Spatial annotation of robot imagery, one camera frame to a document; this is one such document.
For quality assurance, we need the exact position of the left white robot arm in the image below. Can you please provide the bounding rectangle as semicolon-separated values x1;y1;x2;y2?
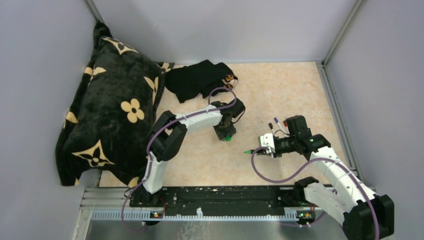
141;98;246;207

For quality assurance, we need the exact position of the black floral plush pillow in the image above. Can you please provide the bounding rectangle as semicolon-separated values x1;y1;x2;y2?
55;22;174;187

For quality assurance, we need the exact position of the white pen with clip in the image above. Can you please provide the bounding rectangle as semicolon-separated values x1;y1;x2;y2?
274;117;285;133

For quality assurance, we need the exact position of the black folded cloth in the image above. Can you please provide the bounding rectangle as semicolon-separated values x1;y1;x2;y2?
165;60;239;103

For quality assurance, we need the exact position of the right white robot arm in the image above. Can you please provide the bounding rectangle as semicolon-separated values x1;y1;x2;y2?
251;115;395;240

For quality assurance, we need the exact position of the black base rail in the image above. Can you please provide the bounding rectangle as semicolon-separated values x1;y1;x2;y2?
129;185;320;223

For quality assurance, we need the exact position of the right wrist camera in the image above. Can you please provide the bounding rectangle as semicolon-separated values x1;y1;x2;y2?
258;133;275;149

